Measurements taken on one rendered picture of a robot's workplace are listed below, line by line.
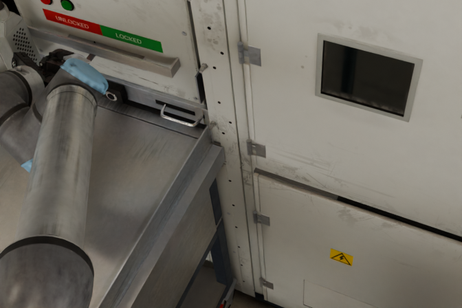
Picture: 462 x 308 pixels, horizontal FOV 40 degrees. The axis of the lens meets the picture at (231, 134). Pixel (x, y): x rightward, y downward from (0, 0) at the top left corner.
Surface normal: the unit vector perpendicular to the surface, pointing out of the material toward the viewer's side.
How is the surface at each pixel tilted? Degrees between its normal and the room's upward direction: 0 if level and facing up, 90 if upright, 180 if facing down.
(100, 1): 90
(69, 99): 25
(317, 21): 90
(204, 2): 90
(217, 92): 90
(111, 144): 0
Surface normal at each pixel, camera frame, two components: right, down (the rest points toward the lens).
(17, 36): 0.90, 0.29
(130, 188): -0.07, -0.61
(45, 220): 0.08, -0.87
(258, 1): -0.42, 0.74
